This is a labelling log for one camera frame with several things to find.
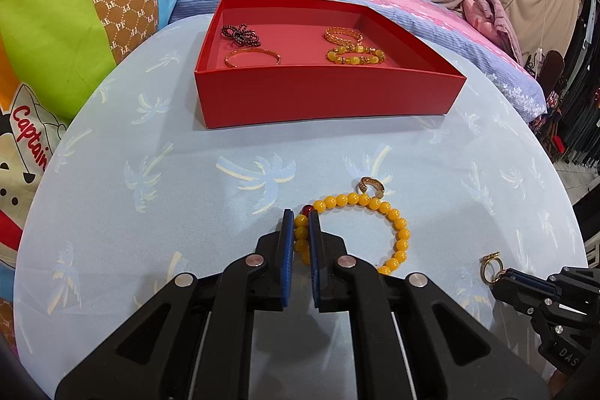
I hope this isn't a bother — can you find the yellow bead bracelet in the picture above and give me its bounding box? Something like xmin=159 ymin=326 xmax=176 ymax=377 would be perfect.
xmin=293 ymin=192 xmax=412 ymax=276

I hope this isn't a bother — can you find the gold ring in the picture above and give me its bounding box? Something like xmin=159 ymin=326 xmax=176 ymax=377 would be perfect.
xmin=357 ymin=175 xmax=387 ymax=198

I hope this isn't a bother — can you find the right hand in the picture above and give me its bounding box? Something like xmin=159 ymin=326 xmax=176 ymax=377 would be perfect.
xmin=547 ymin=370 xmax=570 ymax=398

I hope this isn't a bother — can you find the light blue palm tablecloth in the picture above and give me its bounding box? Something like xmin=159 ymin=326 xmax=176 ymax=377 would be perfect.
xmin=14 ymin=15 xmax=587 ymax=394

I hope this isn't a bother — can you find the pink folded cloth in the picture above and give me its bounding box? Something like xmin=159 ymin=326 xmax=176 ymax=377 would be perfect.
xmin=462 ymin=0 xmax=523 ymax=65

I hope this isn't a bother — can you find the red cardboard tray box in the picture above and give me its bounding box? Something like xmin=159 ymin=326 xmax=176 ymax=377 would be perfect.
xmin=194 ymin=0 xmax=466 ymax=129

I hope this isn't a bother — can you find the thin gold bangle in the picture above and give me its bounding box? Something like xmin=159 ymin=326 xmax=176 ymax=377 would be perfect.
xmin=224 ymin=46 xmax=282 ymax=68

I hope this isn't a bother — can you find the colourful monkey cartoon quilt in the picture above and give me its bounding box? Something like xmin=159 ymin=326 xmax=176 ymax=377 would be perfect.
xmin=1 ymin=0 xmax=177 ymax=343

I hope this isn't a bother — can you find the yellow amber stone bracelet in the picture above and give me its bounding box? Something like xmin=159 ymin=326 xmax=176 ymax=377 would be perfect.
xmin=325 ymin=43 xmax=388 ymax=66

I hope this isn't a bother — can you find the dark beaded chain necklace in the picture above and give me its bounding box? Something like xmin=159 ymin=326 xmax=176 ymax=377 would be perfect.
xmin=219 ymin=23 xmax=263 ymax=49

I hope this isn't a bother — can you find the gold chain bracelet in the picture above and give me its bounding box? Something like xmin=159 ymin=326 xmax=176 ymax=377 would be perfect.
xmin=322 ymin=26 xmax=365 ymax=47

